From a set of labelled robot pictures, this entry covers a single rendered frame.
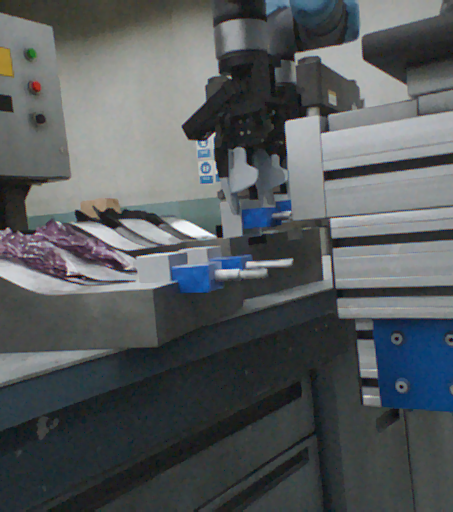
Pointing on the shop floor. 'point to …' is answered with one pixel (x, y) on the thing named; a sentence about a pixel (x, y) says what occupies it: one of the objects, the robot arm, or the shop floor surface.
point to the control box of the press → (15, 111)
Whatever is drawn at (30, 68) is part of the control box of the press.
